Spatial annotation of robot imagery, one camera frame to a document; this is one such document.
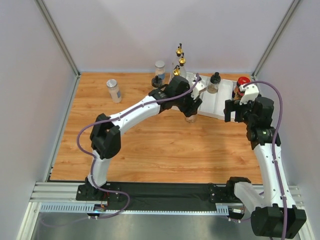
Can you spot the silver lid jar blue label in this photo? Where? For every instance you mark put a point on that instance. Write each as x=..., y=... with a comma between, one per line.
x=160, y=69

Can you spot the left aluminium corner post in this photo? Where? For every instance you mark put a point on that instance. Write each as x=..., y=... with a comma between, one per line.
x=57, y=35

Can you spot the clear oil bottle gold spout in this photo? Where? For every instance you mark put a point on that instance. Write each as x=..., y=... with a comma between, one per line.
x=182, y=62

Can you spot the aluminium front rail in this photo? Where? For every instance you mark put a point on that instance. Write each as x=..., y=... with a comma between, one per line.
x=66, y=192

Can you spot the black lid jar behind bottle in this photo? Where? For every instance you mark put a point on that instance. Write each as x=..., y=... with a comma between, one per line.
x=156, y=82

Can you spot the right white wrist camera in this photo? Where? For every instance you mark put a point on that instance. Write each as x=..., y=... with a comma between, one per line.
x=251, y=92

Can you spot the right aluminium corner post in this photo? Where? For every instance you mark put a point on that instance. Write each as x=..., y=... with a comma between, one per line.
x=276, y=36

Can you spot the white compartment tray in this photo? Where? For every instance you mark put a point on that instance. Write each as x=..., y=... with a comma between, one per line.
x=213, y=105

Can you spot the black lid glass spice jar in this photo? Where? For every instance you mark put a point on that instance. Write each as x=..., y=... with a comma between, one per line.
x=214, y=83

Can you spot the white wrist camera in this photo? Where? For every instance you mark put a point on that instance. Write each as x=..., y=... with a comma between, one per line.
x=198, y=87
x=251, y=92

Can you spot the black base mat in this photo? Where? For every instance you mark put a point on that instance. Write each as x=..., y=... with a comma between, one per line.
x=173, y=196

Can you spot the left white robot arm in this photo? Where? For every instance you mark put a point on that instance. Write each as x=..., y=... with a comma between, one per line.
x=107, y=131

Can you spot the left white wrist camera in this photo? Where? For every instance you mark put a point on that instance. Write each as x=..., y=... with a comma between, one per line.
x=198, y=87

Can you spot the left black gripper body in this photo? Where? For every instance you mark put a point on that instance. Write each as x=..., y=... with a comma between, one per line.
x=184, y=104

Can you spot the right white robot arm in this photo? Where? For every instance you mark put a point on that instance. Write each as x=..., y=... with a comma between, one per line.
x=275, y=213

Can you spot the oil bottle dark sauce back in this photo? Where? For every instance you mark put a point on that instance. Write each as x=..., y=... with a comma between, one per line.
x=175, y=72

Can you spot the oil bottle dark sauce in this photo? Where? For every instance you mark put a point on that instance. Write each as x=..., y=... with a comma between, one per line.
x=175, y=72
x=178, y=55

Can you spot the silver lid jar white beads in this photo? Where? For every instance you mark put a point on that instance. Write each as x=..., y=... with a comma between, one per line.
x=114, y=90

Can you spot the oil bottle dark sauce front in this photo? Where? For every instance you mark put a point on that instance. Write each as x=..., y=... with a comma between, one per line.
x=178, y=55

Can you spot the aluminium corner post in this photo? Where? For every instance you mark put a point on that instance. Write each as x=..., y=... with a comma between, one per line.
x=57, y=35
x=276, y=36

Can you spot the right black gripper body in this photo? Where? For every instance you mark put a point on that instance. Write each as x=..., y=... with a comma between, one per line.
x=230, y=110

